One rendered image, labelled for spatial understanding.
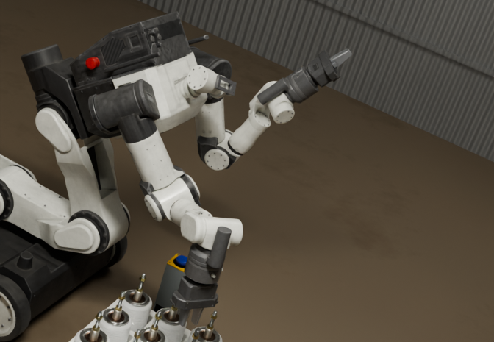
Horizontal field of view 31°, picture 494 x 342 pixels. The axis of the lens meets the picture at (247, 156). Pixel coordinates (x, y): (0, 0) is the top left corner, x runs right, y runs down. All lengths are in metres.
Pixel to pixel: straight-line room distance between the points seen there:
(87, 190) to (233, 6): 2.98
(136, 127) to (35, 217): 0.67
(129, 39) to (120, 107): 0.23
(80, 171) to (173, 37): 0.49
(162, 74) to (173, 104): 0.09
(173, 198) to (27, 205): 0.65
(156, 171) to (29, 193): 0.65
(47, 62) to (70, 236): 0.52
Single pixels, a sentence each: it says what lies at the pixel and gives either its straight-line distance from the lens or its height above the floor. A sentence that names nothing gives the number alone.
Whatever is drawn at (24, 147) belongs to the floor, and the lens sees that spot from 3.81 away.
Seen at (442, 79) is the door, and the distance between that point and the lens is 5.15.
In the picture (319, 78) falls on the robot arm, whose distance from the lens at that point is 2.62.
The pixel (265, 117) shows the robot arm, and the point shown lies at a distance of 2.74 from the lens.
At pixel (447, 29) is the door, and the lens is 5.09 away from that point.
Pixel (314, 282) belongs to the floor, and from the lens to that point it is 3.48.
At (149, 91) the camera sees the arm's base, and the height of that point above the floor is 0.91.
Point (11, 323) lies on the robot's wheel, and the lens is 2.76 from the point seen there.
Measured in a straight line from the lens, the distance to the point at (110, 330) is 2.56.
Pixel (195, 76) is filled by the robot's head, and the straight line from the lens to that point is 2.39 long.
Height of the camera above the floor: 1.84
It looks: 26 degrees down
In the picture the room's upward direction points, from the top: 18 degrees clockwise
